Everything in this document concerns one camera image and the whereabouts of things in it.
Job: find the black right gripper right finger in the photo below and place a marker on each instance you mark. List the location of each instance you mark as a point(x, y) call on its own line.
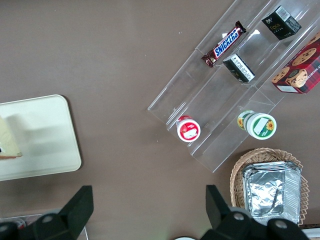
point(225, 220)

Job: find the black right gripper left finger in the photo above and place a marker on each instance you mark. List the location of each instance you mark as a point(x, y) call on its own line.
point(72, 215)

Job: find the triangular sandwich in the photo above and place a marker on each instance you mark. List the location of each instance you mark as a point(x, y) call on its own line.
point(8, 140)

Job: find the light tan wicker basket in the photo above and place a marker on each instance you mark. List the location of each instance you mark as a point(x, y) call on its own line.
point(236, 180)

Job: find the aluminium foil tray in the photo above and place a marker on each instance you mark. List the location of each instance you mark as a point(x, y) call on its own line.
point(270, 195)

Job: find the cream plastic serving tray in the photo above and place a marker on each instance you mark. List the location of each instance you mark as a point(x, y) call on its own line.
point(50, 125)

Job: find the red soda bottle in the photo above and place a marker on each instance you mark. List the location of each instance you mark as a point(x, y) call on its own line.
point(21, 224)

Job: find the white rectangular plastic bin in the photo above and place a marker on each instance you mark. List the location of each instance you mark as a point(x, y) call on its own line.
point(315, 236)

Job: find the red lid yogurt cup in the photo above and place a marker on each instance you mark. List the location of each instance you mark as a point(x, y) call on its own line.
point(188, 130)

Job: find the green lid yogurt cup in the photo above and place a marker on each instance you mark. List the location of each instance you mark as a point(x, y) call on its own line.
point(260, 126)

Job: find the clear acrylic stepped shelf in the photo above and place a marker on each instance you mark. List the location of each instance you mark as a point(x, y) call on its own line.
point(225, 92)

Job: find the small black carton box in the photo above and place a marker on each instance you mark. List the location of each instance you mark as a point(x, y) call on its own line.
point(238, 68)
point(281, 23)

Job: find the red tartan cookie box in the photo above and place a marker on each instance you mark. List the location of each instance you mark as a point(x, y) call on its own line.
point(300, 72)

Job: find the Snickers chocolate bar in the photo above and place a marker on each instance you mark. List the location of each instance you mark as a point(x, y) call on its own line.
point(223, 45)

